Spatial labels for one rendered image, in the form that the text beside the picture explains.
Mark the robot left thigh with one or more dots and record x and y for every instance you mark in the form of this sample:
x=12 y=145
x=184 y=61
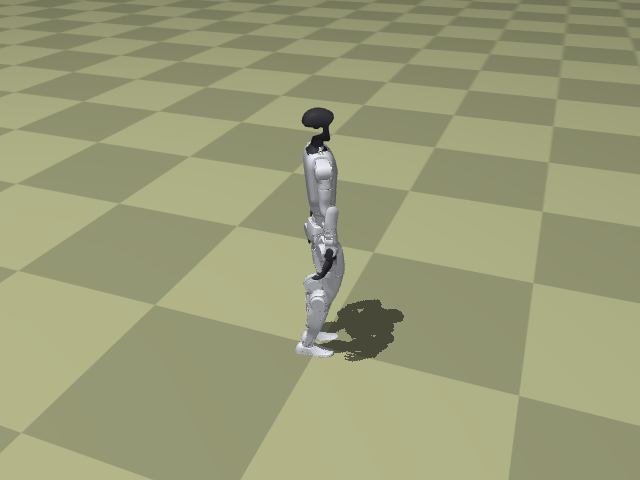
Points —
x=310 y=284

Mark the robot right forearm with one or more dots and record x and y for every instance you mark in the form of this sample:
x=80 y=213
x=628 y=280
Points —
x=330 y=232

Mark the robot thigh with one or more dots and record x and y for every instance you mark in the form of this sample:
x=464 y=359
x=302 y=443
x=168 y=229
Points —
x=331 y=282
x=310 y=284

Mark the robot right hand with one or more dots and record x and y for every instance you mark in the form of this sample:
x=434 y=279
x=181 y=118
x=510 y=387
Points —
x=327 y=265

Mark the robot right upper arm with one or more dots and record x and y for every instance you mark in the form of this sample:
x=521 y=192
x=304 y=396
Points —
x=323 y=172

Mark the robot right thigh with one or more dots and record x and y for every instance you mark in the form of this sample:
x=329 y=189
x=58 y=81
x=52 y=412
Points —
x=331 y=282

